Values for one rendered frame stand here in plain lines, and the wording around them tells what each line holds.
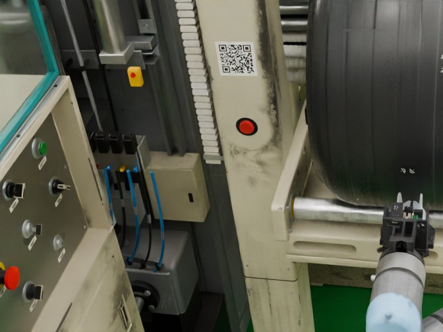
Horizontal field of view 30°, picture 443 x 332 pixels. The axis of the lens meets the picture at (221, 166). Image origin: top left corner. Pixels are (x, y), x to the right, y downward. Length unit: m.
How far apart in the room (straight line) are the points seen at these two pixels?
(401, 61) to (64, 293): 0.78
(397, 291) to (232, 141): 0.61
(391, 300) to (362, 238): 0.48
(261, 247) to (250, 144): 0.29
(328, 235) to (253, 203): 0.20
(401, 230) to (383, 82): 0.24
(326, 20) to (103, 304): 0.76
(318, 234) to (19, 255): 0.59
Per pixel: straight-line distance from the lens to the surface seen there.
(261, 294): 2.00
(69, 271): 1.69
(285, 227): 1.67
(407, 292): 1.24
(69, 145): 1.64
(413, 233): 1.33
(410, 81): 1.34
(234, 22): 1.55
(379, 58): 1.34
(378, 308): 1.21
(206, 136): 1.73
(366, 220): 1.67
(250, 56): 1.58
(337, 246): 1.74
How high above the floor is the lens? 2.02
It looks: 37 degrees down
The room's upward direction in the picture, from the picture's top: 10 degrees counter-clockwise
